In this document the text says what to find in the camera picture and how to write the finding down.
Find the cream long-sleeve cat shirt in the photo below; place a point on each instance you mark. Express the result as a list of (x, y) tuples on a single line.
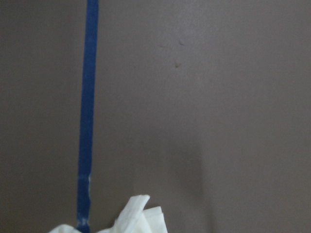
[(133, 218)]

